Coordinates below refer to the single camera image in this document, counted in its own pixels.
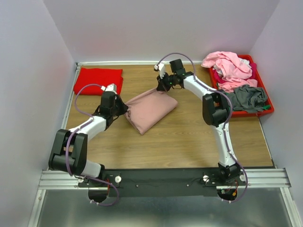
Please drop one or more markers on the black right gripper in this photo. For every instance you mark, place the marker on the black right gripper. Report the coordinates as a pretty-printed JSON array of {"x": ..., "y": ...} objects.
[{"x": 161, "y": 86}]

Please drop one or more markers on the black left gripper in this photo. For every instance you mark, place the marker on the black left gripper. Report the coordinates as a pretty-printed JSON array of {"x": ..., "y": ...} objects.
[{"x": 123, "y": 107}]

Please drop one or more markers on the dusty pink graphic t-shirt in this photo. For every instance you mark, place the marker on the dusty pink graphic t-shirt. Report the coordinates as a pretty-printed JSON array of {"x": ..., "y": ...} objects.
[{"x": 148, "y": 108}]

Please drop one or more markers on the red t-shirt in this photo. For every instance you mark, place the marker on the red t-shirt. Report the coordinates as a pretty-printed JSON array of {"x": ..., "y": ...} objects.
[{"x": 102, "y": 77}]

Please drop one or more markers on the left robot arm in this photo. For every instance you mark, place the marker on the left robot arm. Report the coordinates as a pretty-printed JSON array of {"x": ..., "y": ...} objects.
[{"x": 69, "y": 151}]

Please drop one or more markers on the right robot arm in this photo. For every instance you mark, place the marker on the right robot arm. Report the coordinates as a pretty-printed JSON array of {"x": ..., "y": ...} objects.
[{"x": 216, "y": 112}]

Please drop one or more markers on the white printed t-shirt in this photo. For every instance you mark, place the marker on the white printed t-shirt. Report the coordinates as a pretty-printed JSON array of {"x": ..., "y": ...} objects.
[{"x": 244, "y": 61}]

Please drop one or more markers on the magenta t-shirt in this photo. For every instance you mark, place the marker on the magenta t-shirt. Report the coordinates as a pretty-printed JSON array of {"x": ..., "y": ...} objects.
[{"x": 218, "y": 78}]

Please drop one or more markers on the light pink t-shirt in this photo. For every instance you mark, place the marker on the light pink t-shirt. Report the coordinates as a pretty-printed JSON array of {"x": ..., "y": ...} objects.
[{"x": 234, "y": 71}]

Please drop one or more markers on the grey t-shirt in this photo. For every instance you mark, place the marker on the grey t-shirt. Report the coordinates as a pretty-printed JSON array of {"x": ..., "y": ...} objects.
[{"x": 247, "y": 98}]

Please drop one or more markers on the green t-shirt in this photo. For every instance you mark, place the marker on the green t-shirt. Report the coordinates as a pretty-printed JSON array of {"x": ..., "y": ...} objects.
[{"x": 266, "y": 107}]

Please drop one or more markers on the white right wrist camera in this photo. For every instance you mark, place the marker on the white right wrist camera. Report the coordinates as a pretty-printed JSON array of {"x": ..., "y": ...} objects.
[{"x": 160, "y": 68}]

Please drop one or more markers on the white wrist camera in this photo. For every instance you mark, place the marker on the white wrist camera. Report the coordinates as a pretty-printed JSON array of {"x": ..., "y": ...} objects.
[
  {"x": 160, "y": 68},
  {"x": 111, "y": 88}
]

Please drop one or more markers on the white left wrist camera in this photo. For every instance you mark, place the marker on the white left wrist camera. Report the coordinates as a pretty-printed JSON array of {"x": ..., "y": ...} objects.
[{"x": 111, "y": 88}]

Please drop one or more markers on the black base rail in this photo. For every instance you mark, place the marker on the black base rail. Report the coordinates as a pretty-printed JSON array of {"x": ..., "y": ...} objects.
[{"x": 178, "y": 182}]

